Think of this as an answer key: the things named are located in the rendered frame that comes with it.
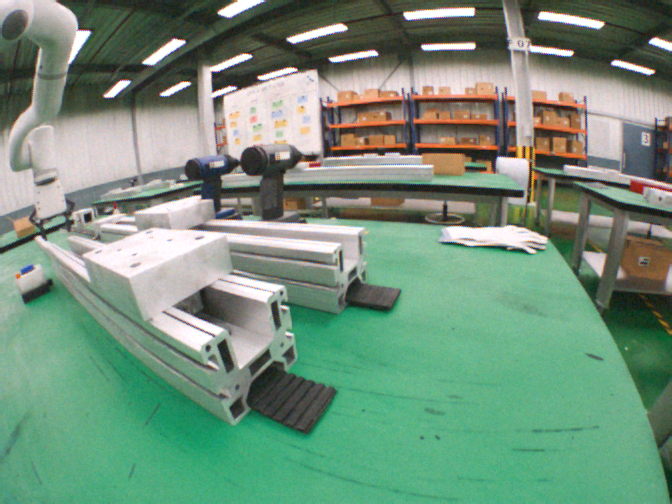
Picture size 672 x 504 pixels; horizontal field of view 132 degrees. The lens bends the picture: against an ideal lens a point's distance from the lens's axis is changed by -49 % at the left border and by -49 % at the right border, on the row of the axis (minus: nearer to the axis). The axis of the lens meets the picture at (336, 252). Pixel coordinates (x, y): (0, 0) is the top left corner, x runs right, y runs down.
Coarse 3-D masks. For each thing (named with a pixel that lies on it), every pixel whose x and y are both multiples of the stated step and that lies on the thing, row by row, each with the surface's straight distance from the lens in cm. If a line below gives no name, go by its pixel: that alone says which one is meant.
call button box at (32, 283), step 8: (24, 272) 83; (32, 272) 80; (40, 272) 80; (16, 280) 80; (24, 280) 80; (32, 280) 80; (40, 280) 80; (48, 280) 84; (24, 288) 80; (32, 288) 80; (40, 288) 81; (48, 288) 81; (24, 296) 81; (32, 296) 81
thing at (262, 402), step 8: (280, 376) 27; (288, 376) 27; (296, 376) 27; (272, 384) 27; (280, 384) 26; (288, 384) 27; (264, 392) 26; (272, 392) 26; (280, 392) 26; (256, 400) 26; (264, 400) 26; (272, 400) 25; (256, 408) 25; (264, 408) 25
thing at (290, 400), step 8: (296, 384) 26; (304, 384) 26; (312, 384) 26; (288, 392) 26; (296, 392) 26; (304, 392) 25; (280, 400) 25; (288, 400) 25; (296, 400) 25; (272, 408) 25; (280, 408) 25; (288, 408) 24; (296, 408) 25; (272, 416) 24; (280, 416) 24; (288, 416) 24
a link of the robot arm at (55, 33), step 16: (32, 0) 84; (48, 0) 82; (48, 16) 80; (64, 16) 80; (32, 32) 82; (48, 32) 79; (64, 32) 80; (48, 48) 81; (64, 48) 81; (48, 64) 83; (64, 64) 84
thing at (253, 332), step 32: (64, 256) 67; (224, 288) 27; (256, 288) 26; (128, 320) 32; (160, 320) 25; (192, 320) 23; (224, 320) 30; (256, 320) 26; (288, 320) 27; (160, 352) 28; (192, 352) 21; (224, 352) 23; (256, 352) 25; (288, 352) 30; (192, 384) 26; (224, 384) 23; (224, 416) 25
